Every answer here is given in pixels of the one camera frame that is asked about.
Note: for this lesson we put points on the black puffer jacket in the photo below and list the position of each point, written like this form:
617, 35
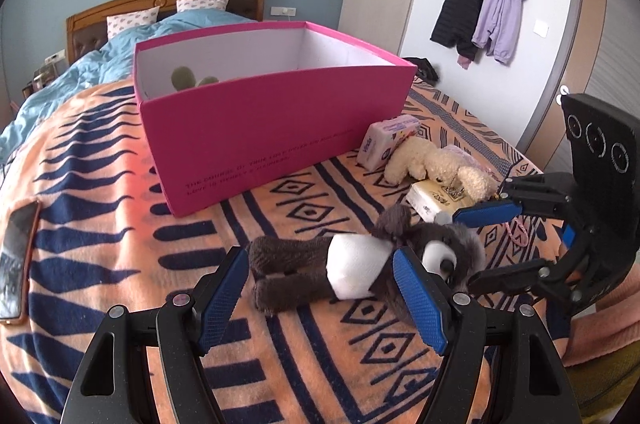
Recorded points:
457, 14

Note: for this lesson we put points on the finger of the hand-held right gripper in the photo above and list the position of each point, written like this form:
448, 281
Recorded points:
485, 213
505, 281

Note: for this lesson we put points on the pile of dark clothes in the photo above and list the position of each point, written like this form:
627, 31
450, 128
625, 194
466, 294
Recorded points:
422, 69

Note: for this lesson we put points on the lilac hooded jacket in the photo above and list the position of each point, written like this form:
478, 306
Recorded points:
500, 14

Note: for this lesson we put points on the beige tissue pack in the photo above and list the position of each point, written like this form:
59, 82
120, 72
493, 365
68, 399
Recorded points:
430, 199

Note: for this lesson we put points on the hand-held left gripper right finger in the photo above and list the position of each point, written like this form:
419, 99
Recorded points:
420, 299

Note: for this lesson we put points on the pink cardboard box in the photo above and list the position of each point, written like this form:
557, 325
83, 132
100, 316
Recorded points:
250, 139

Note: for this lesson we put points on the white and pink tissue pack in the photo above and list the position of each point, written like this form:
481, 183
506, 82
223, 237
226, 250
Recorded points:
380, 144

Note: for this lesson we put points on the olive yellow garment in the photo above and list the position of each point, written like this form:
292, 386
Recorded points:
610, 384

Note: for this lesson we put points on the pink garment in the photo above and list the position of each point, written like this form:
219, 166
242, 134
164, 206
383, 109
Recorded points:
465, 61

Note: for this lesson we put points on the white patterned pillow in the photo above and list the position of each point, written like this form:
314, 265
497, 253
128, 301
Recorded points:
132, 23
202, 3

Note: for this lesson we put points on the smartphone with orange case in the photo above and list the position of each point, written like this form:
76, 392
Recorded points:
15, 264

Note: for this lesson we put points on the person's right forearm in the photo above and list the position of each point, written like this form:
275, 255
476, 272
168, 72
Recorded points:
600, 339

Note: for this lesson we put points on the brown and white plush bear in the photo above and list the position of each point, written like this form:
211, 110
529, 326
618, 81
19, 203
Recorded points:
300, 264

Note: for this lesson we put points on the cream plush dog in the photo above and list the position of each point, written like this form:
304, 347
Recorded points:
415, 156

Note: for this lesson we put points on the blue floral duvet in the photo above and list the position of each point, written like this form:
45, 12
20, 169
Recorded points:
100, 59

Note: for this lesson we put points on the white wall outlet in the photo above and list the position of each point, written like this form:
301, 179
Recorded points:
282, 11
55, 56

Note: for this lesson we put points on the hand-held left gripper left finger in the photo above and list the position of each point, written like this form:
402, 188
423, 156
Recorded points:
222, 299

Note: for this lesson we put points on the white light switch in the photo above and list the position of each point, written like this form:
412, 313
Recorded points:
541, 28

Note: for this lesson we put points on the cluttered nightstand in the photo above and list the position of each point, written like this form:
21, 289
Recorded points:
37, 81

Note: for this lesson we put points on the green plush toy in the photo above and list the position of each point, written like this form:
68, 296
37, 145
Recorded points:
181, 76

